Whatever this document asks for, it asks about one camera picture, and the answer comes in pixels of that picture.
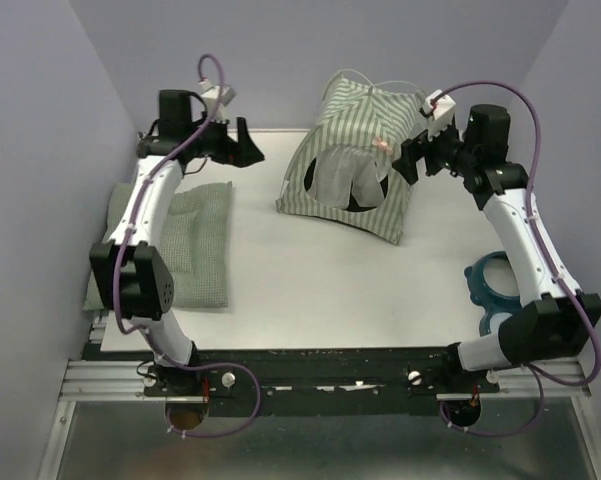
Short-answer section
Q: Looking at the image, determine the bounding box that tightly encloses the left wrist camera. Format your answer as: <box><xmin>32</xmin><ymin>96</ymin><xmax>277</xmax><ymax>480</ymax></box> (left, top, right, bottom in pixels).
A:
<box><xmin>199</xmin><ymin>78</ymin><xmax>236</xmax><ymax>122</ymax></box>

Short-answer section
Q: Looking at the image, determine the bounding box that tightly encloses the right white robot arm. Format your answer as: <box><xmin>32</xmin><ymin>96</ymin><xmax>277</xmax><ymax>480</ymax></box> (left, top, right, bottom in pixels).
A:
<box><xmin>393</xmin><ymin>96</ymin><xmax>601</xmax><ymax>392</ymax></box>

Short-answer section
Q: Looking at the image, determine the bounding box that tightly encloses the teal paw print toy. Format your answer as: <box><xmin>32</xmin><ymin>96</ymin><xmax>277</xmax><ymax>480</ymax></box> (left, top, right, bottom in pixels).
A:
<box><xmin>463</xmin><ymin>251</ymin><xmax>522</xmax><ymax>337</ymax></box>

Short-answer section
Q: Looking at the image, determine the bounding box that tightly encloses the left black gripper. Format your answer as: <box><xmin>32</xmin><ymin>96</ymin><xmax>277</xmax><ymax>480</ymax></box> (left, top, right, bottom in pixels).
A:
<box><xmin>187</xmin><ymin>111</ymin><xmax>266</xmax><ymax>167</ymax></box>

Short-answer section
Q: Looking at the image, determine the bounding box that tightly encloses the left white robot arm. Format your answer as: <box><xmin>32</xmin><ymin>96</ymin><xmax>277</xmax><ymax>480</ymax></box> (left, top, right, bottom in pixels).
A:
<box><xmin>89</xmin><ymin>85</ymin><xmax>264</xmax><ymax>395</ymax></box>

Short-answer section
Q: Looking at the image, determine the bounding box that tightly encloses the green checkered cushion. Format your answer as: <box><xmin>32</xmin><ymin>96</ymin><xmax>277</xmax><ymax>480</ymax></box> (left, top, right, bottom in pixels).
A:
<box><xmin>83</xmin><ymin>182</ymin><xmax>233</xmax><ymax>311</ymax></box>

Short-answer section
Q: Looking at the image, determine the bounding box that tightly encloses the green striped pet tent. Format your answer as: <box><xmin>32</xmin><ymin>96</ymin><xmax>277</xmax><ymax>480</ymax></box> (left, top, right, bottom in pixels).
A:
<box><xmin>275</xmin><ymin>79</ymin><xmax>425</xmax><ymax>245</ymax></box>

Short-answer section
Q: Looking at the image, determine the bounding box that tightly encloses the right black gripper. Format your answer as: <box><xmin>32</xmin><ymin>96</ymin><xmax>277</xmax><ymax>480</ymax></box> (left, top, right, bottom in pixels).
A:
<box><xmin>392</xmin><ymin>113</ymin><xmax>478</xmax><ymax>184</ymax></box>

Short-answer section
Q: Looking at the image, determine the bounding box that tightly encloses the black mounting rail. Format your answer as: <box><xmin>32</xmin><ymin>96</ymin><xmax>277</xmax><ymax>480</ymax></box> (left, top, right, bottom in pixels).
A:
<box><xmin>144</xmin><ymin>347</ymin><xmax>499</xmax><ymax>417</ymax></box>

